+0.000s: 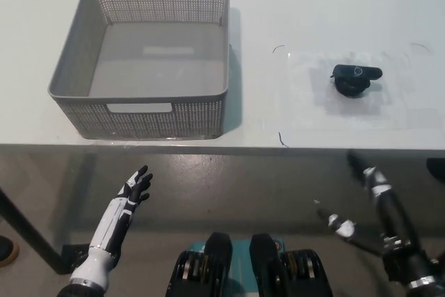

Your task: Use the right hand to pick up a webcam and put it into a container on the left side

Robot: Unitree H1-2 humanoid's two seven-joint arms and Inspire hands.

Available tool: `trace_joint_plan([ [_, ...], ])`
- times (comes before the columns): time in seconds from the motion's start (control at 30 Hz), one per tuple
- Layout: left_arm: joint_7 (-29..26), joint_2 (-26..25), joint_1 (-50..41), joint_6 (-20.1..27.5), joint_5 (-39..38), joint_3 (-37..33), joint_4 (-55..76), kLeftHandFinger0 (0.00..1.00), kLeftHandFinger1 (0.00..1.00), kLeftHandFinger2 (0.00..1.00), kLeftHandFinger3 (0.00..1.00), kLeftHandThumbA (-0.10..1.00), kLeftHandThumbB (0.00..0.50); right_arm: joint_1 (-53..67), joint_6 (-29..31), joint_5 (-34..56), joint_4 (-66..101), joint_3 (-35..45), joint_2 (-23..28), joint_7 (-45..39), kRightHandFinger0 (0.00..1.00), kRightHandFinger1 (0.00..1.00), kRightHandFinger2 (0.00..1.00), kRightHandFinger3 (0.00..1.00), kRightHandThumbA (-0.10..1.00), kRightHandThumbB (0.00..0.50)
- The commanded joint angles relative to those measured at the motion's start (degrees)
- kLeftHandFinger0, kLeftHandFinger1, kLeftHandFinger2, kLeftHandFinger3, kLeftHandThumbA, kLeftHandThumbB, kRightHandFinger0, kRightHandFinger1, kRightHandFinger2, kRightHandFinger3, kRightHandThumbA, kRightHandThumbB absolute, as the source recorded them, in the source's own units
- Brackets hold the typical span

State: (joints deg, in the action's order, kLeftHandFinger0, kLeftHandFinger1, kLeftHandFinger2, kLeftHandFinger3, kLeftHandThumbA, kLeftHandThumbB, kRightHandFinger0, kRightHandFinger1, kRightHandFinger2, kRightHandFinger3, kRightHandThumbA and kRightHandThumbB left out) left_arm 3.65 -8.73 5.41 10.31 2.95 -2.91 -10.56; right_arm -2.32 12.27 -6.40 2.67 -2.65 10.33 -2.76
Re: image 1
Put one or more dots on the black webcam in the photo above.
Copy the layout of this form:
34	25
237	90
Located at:
354	79

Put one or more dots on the grey perforated plastic basket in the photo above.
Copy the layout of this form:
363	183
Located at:
156	67

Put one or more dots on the teal robot body plate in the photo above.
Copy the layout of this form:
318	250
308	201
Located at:
241	262

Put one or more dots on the black table foot plate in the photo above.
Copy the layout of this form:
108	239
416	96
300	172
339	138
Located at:
74	253

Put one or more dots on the black shoe with tan sole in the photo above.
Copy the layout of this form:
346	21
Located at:
7	250

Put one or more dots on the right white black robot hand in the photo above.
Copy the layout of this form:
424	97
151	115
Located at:
396	217

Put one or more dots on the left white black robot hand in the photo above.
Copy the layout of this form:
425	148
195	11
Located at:
116	227

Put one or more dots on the black metal table leg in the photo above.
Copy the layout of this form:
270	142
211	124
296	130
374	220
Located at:
31	231

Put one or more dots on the black ribbed robot body block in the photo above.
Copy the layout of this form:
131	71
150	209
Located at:
267	265
215	262

